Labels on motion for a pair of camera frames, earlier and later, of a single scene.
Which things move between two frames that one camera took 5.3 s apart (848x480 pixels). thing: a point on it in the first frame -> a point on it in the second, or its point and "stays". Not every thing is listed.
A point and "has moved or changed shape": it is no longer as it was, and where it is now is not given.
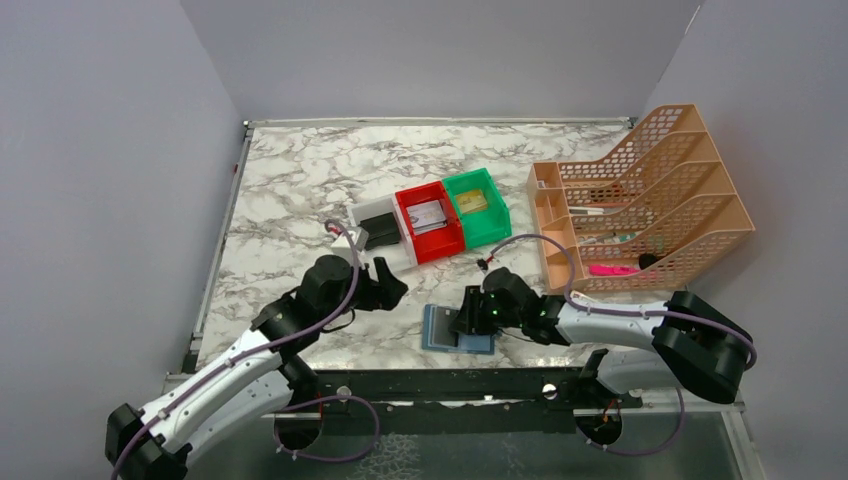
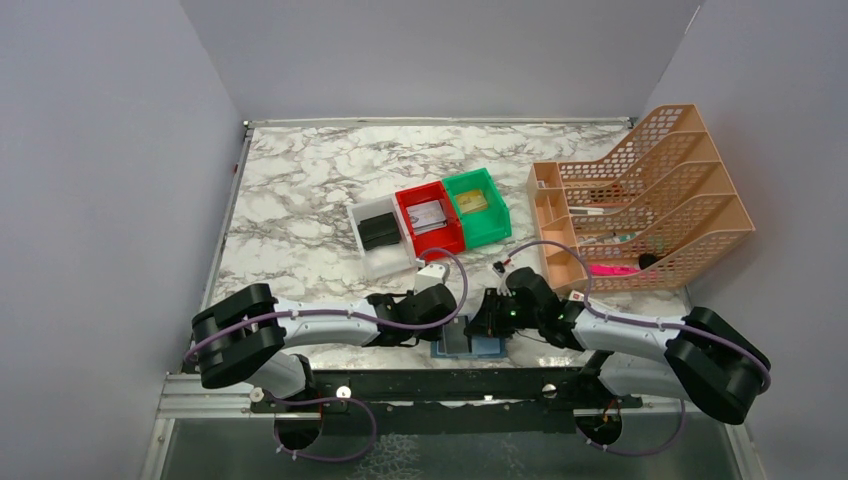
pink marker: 611,269 stays
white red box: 577,294 stays
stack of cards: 426,217 stays
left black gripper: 376,287 -> 448,334
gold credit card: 472,201 stays
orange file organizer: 649,217 stays
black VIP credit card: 442,319 has moved or changed shape
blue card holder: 468,343 has moved or changed shape
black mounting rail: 597,386 stays
